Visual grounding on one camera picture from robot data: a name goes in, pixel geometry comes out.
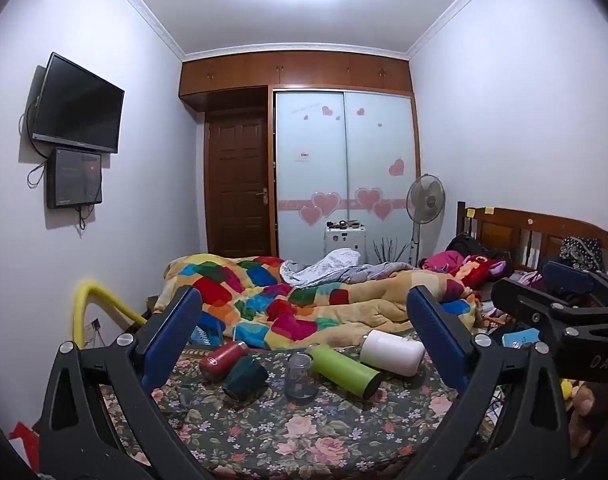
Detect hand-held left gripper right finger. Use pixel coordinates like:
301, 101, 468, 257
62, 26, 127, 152
406, 285, 592, 480

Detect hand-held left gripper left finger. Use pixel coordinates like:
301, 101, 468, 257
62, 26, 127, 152
36, 286, 215, 480

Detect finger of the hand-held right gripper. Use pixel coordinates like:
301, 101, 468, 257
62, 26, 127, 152
542, 260, 608, 311
490, 277, 592, 333

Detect dark green cup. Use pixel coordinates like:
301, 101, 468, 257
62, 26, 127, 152
222, 356, 269, 401

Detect clear glass cup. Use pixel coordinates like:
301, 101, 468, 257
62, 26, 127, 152
285, 352, 319, 401

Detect person's right hand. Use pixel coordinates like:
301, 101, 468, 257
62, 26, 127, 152
566, 379, 608, 461

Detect dark patterned cloth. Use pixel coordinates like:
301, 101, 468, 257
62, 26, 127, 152
558, 236, 605, 272

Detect light blue case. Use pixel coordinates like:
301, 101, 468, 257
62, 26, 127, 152
502, 328, 542, 350

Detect blue striped cloth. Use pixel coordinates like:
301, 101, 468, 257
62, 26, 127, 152
190, 322, 228, 349

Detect white bottle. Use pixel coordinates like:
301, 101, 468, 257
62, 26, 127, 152
360, 330, 426, 378

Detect red bottle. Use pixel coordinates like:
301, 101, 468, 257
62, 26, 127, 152
200, 341, 250, 380

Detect wooden bed headboard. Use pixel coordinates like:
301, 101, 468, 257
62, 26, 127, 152
456, 201, 608, 282

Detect red plush toy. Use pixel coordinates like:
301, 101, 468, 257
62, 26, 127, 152
420, 251, 510, 292

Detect black bag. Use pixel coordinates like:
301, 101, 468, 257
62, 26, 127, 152
446, 233, 510, 262

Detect lime green bottle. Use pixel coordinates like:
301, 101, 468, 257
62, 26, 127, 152
306, 344, 383, 400

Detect dried twigs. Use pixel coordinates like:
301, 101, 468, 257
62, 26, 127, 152
373, 238, 411, 264

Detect grey bed sheet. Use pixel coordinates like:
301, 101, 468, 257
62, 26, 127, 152
280, 248, 419, 289

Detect colourful patchwork blanket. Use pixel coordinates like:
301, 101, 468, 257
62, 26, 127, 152
154, 254, 484, 352

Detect small white cabinet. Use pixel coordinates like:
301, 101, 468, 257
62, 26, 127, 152
324, 220, 367, 262

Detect standing fan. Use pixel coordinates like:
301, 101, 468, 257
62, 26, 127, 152
406, 174, 446, 267

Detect floral bedspread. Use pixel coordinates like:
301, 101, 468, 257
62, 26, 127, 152
98, 330, 502, 480

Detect brown wooden door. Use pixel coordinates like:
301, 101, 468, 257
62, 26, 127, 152
204, 106, 275, 260

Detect red bag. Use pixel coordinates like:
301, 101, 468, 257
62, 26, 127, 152
8, 421, 41, 472

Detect wardrobe with heart stickers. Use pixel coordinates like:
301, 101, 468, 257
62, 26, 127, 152
270, 87, 421, 267

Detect wooden overhead cabinet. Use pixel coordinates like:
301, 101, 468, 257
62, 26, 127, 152
178, 51, 416, 111

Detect yellow padded rail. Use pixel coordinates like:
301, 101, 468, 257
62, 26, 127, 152
72, 280, 148, 349

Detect small black wall monitor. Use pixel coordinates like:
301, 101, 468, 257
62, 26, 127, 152
46, 147, 104, 210

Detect black television cable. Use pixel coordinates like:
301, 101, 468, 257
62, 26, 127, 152
18, 94, 51, 189

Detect wall-mounted black television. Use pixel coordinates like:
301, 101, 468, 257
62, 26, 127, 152
30, 52, 126, 155

